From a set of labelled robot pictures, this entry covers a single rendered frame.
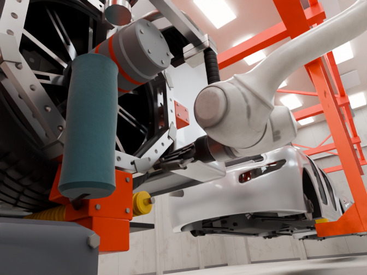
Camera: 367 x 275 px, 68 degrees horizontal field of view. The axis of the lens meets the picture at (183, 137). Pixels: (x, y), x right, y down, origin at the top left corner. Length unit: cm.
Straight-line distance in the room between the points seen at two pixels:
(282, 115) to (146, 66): 33
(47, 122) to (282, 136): 48
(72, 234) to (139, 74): 49
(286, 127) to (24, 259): 54
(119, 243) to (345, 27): 62
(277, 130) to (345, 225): 345
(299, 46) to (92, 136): 40
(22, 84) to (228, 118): 38
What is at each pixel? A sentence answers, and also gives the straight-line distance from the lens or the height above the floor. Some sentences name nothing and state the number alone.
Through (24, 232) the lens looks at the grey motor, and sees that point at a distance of 23.
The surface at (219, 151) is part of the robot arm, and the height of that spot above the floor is 61.
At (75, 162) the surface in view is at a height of 52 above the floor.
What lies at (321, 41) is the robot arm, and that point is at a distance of 60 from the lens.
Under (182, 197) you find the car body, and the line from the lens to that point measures 340.
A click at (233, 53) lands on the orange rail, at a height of 328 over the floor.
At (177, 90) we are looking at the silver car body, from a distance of 122.
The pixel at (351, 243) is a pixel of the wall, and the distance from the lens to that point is 1487.
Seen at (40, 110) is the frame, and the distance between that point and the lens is 58.
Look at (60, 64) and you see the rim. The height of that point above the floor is 87.
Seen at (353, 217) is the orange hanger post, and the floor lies 69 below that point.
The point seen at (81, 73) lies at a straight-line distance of 53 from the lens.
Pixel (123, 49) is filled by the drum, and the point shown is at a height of 82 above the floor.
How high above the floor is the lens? 37
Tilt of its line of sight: 25 degrees up
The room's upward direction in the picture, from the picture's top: 5 degrees counter-clockwise
